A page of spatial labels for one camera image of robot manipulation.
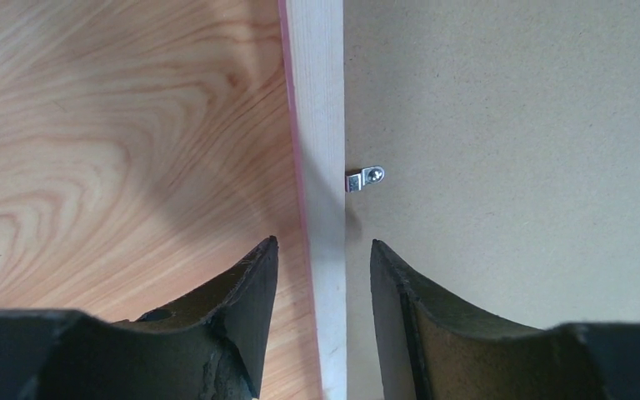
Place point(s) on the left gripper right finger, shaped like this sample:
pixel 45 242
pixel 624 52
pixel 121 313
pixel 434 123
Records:
pixel 432 344

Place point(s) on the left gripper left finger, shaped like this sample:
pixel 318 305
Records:
pixel 207 344

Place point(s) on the grey backing board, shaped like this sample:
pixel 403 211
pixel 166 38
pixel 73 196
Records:
pixel 510 135

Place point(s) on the wooden picture frame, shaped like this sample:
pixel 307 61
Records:
pixel 313 45

